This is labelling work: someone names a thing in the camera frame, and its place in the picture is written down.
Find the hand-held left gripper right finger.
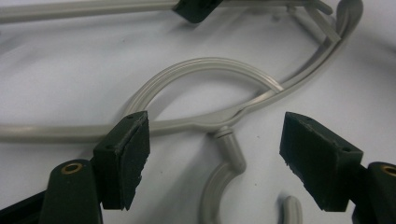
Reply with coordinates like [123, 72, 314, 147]
[278, 111, 365, 213]

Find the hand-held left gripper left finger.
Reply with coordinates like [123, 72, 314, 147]
[92, 110, 151, 212]

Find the white table mat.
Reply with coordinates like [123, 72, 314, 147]
[0, 0, 396, 224]

